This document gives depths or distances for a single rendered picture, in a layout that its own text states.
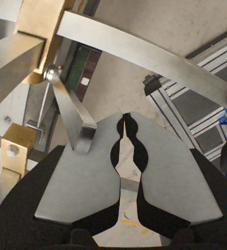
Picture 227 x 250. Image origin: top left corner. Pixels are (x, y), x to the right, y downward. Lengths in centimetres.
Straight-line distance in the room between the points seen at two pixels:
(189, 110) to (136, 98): 34
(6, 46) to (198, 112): 101
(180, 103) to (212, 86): 77
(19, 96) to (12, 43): 39
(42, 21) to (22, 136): 20
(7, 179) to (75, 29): 27
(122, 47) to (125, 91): 97
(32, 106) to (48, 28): 28
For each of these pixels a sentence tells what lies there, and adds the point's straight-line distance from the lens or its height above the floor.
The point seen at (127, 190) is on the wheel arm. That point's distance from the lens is 39.
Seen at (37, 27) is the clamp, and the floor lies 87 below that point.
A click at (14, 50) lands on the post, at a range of 19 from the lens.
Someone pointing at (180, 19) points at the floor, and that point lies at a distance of 114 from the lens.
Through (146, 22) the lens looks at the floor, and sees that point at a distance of 111.
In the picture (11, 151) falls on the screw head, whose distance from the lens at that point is 34.
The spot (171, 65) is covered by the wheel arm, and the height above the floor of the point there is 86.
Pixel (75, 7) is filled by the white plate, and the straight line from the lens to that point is 30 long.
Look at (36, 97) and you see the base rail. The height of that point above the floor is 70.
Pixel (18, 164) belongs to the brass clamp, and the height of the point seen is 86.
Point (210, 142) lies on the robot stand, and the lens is 126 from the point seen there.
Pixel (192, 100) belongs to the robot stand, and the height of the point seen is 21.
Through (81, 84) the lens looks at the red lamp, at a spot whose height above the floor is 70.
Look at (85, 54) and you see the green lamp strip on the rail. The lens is 41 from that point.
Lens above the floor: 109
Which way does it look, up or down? 57 degrees down
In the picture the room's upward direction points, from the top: 178 degrees counter-clockwise
